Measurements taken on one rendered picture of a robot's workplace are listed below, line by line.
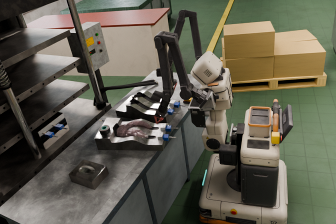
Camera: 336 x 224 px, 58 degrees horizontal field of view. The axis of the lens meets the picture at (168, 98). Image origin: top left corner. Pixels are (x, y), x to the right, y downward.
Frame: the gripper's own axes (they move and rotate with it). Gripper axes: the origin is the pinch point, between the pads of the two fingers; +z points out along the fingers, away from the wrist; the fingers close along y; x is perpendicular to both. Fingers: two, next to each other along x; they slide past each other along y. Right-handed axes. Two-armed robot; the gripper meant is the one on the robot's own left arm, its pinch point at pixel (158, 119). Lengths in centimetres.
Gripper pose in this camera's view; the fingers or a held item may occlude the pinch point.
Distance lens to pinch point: 213.9
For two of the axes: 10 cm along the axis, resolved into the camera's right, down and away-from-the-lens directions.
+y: -2.7, 5.2, -8.1
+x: 9.1, 4.1, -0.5
